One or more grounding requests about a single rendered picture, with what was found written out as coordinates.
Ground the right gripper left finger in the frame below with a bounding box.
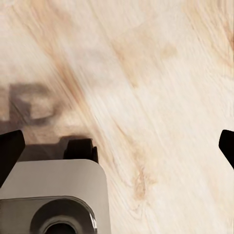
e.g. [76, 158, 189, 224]
[0, 130, 25, 188]

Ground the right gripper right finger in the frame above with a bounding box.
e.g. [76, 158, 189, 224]
[218, 129, 234, 169]

